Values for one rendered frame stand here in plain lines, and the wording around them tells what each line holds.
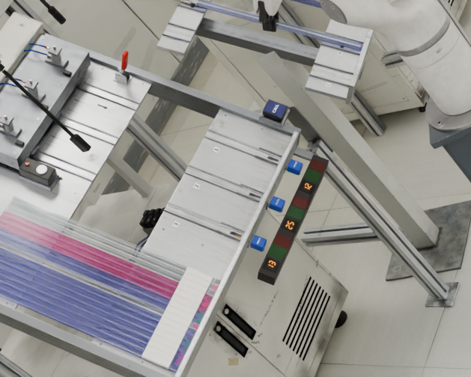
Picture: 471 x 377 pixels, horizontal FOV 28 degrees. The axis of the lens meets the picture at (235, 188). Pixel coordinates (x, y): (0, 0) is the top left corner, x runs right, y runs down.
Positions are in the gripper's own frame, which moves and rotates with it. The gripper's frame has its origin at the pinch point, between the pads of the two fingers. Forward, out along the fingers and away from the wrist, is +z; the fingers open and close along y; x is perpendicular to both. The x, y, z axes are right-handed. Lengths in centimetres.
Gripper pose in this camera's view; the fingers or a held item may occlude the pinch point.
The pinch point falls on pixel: (270, 20)
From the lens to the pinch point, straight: 218.9
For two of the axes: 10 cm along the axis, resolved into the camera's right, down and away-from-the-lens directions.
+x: -9.5, -1.8, 2.7
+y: 3.1, -7.5, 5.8
